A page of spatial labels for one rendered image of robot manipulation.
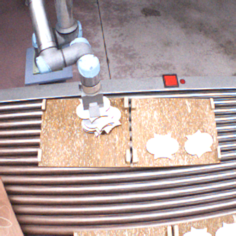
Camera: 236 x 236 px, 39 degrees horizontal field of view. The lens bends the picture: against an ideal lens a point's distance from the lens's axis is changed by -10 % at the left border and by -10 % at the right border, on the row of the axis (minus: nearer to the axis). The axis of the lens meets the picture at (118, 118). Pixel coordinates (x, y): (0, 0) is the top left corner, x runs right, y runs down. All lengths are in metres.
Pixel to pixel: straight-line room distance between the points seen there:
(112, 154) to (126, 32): 1.89
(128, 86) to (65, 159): 0.49
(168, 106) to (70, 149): 0.50
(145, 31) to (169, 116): 1.74
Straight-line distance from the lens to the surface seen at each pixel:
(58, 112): 1.70
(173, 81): 1.80
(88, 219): 1.50
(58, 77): 1.90
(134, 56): 3.10
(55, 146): 1.61
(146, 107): 1.69
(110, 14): 3.49
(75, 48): 1.34
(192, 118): 1.69
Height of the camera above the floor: 2.37
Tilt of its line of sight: 60 degrees down
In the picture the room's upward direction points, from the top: straight up
